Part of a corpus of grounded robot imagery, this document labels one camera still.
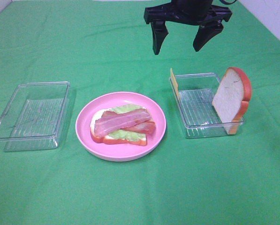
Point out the bacon strip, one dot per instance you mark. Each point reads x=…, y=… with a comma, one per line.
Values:
x=106, y=122
x=147, y=127

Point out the green tablecloth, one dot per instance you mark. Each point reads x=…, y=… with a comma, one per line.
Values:
x=105, y=46

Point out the yellow cheese slice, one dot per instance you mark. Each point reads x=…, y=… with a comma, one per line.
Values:
x=174, y=84

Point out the green lettuce leaf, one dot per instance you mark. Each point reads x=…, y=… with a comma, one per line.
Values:
x=126, y=135

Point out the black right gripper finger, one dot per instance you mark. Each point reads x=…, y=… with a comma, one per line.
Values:
x=159, y=33
x=205, y=33

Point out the clear plastic container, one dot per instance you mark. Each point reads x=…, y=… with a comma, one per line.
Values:
x=35, y=116
x=197, y=115

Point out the clear right plastic container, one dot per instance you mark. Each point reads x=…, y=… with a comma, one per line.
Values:
x=197, y=115

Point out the pink round plate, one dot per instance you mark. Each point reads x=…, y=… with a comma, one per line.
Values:
x=125, y=151

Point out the bread slice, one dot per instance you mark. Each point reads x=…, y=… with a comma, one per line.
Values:
x=231, y=100
x=121, y=140

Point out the clear left plastic container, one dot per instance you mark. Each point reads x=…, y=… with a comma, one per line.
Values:
x=35, y=116

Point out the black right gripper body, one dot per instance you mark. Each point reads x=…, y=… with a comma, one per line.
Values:
x=190, y=12

